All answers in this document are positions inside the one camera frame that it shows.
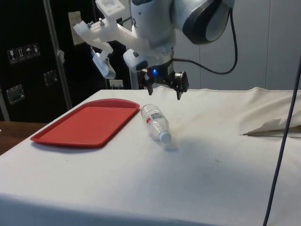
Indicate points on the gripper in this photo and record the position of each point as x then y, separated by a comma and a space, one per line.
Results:
162, 73

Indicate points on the clear plastic bottle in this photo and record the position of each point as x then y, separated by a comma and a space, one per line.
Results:
156, 121

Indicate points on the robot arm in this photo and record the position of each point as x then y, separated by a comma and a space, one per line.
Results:
152, 23

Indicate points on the red tray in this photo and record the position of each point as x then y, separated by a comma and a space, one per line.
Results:
87, 124

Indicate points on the pale locker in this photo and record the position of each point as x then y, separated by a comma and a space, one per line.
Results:
284, 42
247, 35

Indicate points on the black cabinet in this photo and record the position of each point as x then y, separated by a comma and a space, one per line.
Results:
30, 77

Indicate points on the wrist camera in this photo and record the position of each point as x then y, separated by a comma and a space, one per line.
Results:
134, 60

